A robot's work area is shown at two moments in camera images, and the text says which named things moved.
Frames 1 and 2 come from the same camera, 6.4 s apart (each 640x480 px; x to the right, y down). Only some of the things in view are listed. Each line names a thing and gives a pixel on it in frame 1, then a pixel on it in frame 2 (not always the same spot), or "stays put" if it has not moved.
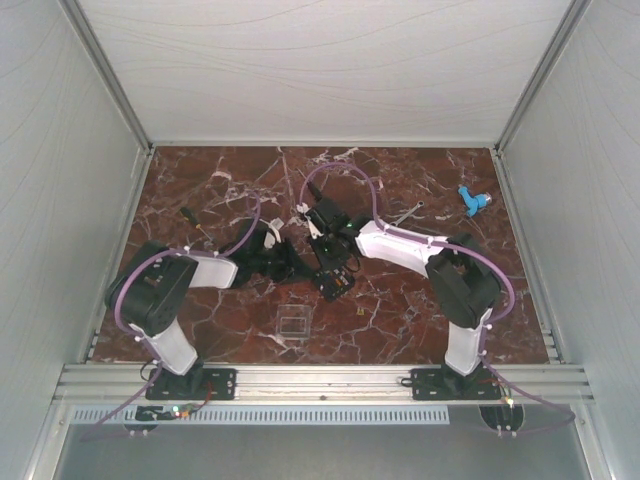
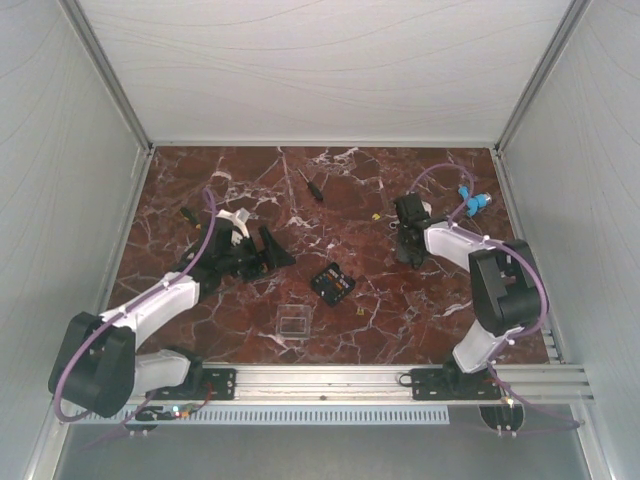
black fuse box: (333, 283) stays put
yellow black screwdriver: (189, 217) stays put
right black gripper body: (325, 255) → (409, 255)
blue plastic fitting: (474, 202) stays put
